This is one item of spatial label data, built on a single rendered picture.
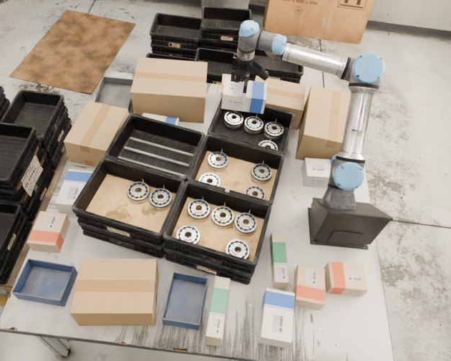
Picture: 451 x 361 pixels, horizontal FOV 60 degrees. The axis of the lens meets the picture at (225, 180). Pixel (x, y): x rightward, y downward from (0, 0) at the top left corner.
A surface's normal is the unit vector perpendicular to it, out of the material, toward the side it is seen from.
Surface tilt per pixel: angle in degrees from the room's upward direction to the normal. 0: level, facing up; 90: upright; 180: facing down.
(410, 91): 0
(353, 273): 0
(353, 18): 74
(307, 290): 0
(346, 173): 55
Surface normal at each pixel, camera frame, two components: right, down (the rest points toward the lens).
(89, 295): 0.08, -0.59
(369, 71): -0.15, 0.02
